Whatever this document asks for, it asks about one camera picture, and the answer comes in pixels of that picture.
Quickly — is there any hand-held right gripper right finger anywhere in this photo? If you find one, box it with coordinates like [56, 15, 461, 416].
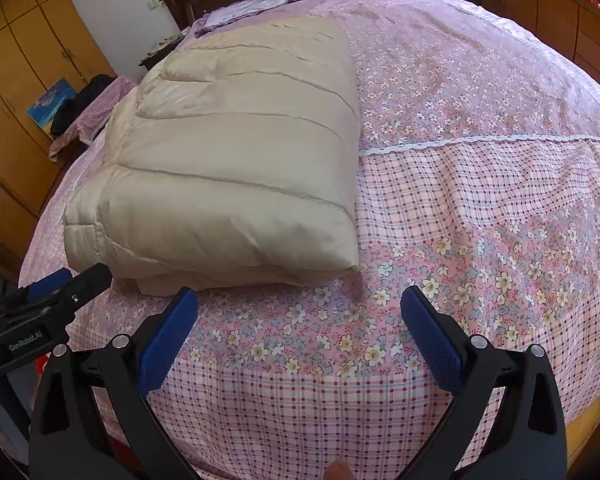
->
[397, 286, 568, 480]

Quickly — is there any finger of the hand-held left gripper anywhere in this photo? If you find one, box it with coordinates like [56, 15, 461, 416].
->
[19, 269, 74, 302]
[64, 263, 113, 307]

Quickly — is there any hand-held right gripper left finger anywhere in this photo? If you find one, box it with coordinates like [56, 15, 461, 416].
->
[28, 287, 201, 480]

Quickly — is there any beige down jacket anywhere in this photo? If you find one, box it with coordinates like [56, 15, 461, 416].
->
[62, 16, 363, 297]

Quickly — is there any blue painting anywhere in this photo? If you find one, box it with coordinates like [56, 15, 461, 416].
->
[27, 78, 77, 136]

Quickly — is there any black garment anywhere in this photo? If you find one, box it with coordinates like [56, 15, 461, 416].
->
[50, 74, 117, 137]

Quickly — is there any pink floral bedspread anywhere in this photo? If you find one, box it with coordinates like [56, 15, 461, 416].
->
[17, 0, 600, 480]

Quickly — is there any yellow wooden wardrobe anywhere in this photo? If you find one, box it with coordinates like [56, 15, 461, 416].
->
[0, 0, 116, 271]

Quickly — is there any purple frilled pillow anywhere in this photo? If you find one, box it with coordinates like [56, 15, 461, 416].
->
[195, 0, 306, 38]

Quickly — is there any long wooden cabinet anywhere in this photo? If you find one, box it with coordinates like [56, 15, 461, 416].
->
[474, 0, 600, 106]

